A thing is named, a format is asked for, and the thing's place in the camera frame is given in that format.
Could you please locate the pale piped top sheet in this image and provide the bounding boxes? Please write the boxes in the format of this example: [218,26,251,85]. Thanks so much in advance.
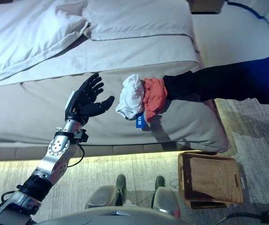
[82,0,194,42]

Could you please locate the woven wicker basket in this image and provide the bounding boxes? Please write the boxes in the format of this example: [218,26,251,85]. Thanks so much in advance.
[177,151,244,210]

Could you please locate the white pillows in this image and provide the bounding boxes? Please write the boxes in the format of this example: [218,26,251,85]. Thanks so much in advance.
[0,0,90,88]

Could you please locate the robot leg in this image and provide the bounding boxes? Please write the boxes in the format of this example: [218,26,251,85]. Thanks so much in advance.
[152,175,181,218]
[85,174,127,210]

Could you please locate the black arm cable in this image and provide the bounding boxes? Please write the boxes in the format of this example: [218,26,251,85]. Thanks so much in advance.
[218,211,269,224]
[67,140,86,168]

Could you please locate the robot right leg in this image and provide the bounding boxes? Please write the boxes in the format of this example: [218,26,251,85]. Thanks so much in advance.
[152,175,181,218]

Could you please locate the white garment with blue tag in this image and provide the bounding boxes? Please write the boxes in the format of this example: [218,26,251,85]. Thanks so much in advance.
[115,74,149,130]

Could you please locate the black garment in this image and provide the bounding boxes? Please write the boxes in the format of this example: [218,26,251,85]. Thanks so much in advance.
[163,49,269,106]

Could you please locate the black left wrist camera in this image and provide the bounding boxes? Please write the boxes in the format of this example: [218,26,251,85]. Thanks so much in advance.
[75,128,89,143]

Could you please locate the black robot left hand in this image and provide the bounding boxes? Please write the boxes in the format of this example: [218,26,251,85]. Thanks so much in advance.
[65,73,115,125]

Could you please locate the red garment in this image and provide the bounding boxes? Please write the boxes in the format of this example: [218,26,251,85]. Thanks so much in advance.
[142,77,169,123]

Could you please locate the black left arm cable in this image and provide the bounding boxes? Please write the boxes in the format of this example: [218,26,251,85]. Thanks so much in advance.
[67,140,86,168]

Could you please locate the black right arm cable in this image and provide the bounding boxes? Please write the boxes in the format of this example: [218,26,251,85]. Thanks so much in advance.
[218,211,269,224]

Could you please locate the grey streaked rug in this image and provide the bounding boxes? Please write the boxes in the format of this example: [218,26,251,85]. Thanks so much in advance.
[0,98,269,225]

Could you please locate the brown wooden nightstand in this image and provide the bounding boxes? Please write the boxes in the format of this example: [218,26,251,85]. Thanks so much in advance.
[190,0,227,15]

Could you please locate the robot left leg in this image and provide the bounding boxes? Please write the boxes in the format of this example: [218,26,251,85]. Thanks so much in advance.
[85,174,127,210]

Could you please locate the grey robot torso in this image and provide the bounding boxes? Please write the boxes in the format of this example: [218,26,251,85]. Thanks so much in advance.
[36,206,187,225]

